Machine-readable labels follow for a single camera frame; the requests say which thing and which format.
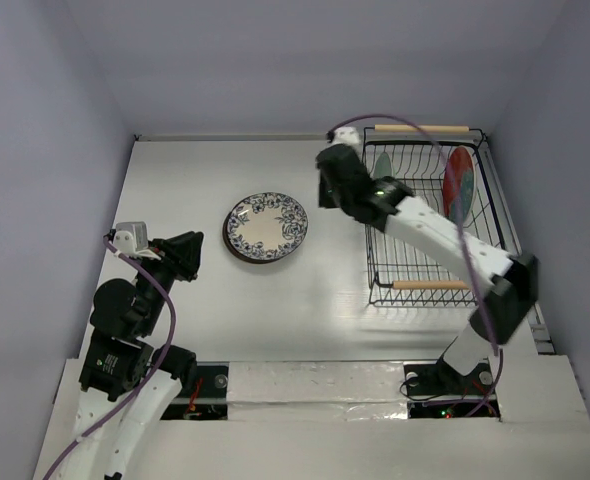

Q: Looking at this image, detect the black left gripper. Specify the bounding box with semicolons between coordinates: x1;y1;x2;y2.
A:
138;228;204;332

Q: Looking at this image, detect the purple cable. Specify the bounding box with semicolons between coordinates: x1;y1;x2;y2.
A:
327;113;505;419
39;234;179;480

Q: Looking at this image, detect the light green flower plate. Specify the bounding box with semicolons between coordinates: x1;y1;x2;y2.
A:
373;152;392;179

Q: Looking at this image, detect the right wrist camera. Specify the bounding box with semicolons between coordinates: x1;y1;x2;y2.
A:
327;126;362;150

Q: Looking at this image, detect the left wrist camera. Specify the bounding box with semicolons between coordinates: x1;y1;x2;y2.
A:
109;221;156;258

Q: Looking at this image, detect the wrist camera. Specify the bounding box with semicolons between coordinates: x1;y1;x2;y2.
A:
327;126;362;150
109;221;156;258

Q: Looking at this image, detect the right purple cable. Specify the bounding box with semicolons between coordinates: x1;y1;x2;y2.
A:
327;113;505;419

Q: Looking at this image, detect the black wire dish rack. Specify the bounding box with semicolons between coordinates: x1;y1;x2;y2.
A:
362;126;512;307

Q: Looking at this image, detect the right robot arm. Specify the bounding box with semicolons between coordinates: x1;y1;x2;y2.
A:
316;143;539;394

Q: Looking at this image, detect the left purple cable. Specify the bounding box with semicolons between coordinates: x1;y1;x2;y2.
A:
39;234;179;480

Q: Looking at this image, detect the red teal plate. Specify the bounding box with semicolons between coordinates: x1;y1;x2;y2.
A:
442;146;476;223

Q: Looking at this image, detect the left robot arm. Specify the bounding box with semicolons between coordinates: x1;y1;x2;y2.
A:
44;222;204;479

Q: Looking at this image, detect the white blue floral plate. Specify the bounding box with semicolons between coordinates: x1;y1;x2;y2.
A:
226;192;309;251

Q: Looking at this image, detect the grey reindeer plate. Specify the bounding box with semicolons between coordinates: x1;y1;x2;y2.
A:
223;235;294;265

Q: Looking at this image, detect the dark teal plate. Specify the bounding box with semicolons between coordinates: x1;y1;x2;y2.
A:
221;217;295;265

